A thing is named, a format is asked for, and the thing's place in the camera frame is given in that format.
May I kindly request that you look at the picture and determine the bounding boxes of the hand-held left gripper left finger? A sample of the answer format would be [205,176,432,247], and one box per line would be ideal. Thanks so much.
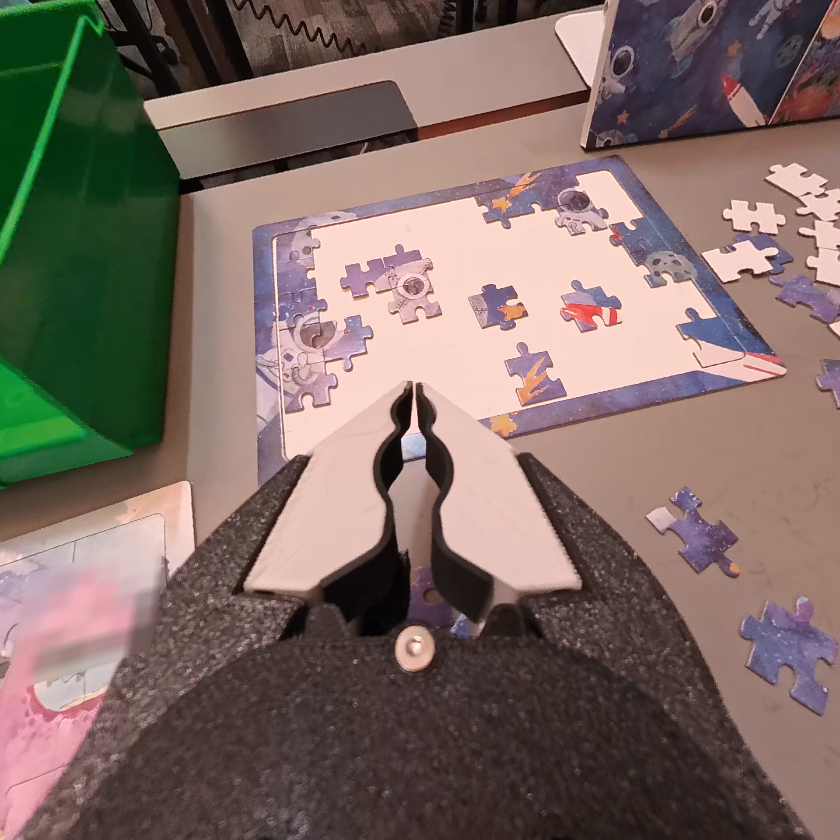
[244,381,416,603]

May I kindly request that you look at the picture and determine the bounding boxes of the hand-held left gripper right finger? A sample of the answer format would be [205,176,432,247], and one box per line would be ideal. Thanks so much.
[416,381,584,621]

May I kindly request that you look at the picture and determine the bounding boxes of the blue space puzzle frame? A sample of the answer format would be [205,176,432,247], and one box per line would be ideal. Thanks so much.
[252,155,787,487]

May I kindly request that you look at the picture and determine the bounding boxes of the blue puzzle piece white corner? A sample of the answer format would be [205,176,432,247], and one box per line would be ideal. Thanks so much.
[646,487,742,578]

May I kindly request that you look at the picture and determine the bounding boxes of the grey porthole half puzzle piece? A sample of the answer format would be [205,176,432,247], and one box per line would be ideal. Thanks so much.
[387,279,442,324]

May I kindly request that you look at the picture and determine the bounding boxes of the grey satellite puzzle piece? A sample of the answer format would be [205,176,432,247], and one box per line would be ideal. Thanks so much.
[382,244,435,290]

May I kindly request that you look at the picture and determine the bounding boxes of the pile of puzzle pieces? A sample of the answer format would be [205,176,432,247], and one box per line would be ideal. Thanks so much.
[701,161,840,409]

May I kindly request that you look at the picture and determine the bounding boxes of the red rocket puzzle piece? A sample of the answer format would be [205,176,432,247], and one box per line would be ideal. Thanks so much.
[560,280,623,334]

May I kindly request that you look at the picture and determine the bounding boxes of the plain purple puzzle piece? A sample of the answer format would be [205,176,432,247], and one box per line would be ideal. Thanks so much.
[340,255,389,300]

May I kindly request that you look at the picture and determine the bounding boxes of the grey moon puzzle piece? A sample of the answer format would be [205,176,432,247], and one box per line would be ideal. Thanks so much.
[640,249,691,288]

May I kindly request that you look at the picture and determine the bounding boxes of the white astronaut puzzle piece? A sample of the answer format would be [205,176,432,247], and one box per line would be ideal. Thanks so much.
[554,188,609,235]

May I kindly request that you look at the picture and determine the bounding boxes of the joined comet star puzzle pieces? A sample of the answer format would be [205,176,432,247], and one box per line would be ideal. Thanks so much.
[476,172,551,229]

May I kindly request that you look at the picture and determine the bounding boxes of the pink dinosaur puzzle board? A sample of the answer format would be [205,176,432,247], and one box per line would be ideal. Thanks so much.
[0,481,196,840]

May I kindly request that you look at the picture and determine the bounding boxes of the green plastic bin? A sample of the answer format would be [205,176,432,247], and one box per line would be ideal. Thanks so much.
[0,0,181,488]

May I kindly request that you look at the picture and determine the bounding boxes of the adjacent grey table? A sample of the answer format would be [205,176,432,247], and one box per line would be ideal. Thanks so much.
[143,13,592,194]

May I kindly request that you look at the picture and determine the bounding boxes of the pale tablet stand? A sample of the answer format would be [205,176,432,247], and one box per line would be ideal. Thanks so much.
[554,10,608,86]

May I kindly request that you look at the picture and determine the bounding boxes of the space print puzzle box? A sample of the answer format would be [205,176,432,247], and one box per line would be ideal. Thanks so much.
[581,0,840,151]

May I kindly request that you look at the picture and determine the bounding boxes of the black coiled cable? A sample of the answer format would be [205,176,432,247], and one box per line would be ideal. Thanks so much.
[230,0,368,59]

